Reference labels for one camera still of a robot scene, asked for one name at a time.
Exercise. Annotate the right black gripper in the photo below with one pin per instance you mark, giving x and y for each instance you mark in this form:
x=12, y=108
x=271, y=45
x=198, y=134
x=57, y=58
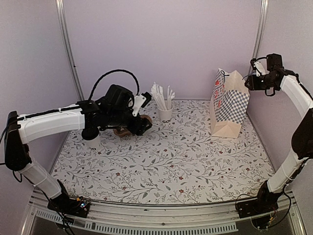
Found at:
x=253, y=84

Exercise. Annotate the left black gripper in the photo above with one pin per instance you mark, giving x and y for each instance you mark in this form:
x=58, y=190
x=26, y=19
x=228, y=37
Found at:
x=139, y=128

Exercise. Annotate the brown cardboard cup carrier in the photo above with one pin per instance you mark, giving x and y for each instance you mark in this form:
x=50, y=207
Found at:
x=123, y=131

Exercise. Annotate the checkered paper takeout bag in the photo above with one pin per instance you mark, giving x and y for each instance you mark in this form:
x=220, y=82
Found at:
x=228, y=104

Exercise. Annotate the black plastic cup lid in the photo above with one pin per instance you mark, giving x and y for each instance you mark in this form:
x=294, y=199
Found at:
x=89, y=134

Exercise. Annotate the white paper coffee cup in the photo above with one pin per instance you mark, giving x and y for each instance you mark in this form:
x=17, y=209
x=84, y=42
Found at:
x=94, y=143

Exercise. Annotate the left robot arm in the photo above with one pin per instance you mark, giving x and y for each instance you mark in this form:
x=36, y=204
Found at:
x=117, y=109

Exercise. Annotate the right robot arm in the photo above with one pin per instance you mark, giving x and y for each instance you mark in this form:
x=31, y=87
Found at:
x=271, y=78

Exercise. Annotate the white cup holding straws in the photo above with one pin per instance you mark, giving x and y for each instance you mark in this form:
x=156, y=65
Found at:
x=165, y=115

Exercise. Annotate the bundle of white wrapped straws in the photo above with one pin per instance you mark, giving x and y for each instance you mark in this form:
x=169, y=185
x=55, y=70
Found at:
x=164, y=103

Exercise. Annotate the floral patterned table mat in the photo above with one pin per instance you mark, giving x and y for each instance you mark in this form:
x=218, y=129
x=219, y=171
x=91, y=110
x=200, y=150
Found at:
x=179, y=162

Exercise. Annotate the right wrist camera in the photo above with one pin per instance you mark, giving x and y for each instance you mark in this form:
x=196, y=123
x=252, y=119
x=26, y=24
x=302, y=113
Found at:
x=257, y=66

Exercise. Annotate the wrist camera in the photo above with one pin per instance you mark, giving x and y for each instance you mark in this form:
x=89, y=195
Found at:
x=140, y=101
x=257, y=66

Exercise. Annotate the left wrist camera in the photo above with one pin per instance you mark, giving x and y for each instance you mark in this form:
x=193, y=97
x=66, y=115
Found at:
x=140, y=101

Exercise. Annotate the right aluminium frame post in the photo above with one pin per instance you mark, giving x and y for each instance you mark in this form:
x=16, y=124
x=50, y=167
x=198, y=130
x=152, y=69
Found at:
x=260, y=28

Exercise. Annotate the aluminium frame post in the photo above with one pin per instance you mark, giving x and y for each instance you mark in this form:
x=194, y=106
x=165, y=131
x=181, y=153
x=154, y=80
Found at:
x=65, y=35
x=260, y=28

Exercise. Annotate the front aluminium rail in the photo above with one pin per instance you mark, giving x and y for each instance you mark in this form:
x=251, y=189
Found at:
x=111, y=218

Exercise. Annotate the left aluminium frame post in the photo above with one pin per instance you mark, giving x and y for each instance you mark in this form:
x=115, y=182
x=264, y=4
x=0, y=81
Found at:
x=65, y=35

